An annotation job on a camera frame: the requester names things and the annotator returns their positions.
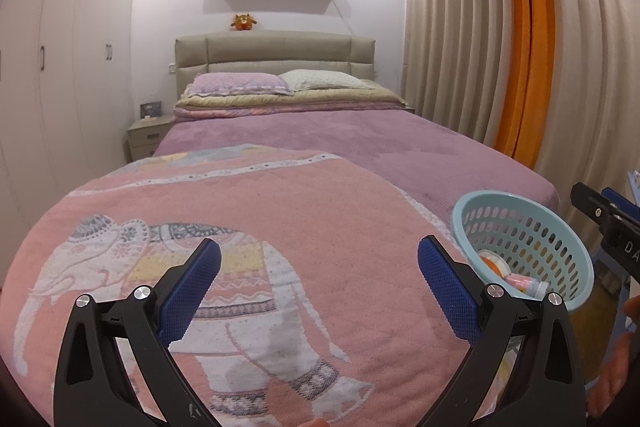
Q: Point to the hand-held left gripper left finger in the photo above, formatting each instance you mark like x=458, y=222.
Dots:
x=195, y=287

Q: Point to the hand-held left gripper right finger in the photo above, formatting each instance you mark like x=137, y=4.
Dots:
x=445, y=287

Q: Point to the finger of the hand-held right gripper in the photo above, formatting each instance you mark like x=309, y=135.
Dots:
x=622, y=203
x=600, y=214

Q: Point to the light blue plastic basket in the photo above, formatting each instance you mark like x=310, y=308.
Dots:
x=530, y=237

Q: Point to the pink cylindrical can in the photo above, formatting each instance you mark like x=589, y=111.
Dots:
x=525, y=283

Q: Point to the person's right hand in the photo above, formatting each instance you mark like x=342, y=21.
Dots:
x=617, y=367

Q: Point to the pink elephant blanket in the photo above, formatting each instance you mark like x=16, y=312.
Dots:
x=325, y=217

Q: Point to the beige nightstand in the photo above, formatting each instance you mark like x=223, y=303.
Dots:
x=147, y=139

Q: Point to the purple bedspread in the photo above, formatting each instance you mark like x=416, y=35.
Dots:
x=375, y=142

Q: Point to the orange curtain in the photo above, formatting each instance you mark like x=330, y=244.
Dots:
x=525, y=57

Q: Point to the purple pillow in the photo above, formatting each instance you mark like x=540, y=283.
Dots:
x=235, y=84

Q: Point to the folded quilt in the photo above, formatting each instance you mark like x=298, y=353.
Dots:
x=300, y=104

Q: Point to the beige curtain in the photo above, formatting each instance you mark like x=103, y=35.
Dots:
x=450, y=32

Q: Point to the cream pillow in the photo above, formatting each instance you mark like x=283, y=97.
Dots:
x=325, y=80

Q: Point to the beige padded headboard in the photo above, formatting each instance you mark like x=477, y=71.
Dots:
x=275, y=49

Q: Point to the white wardrobe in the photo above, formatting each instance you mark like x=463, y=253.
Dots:
x=75, y=57

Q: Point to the orange plush toy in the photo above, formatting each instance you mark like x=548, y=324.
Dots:
x=244, y=22

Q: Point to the small picture frame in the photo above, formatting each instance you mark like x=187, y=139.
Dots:
x=151, y=109

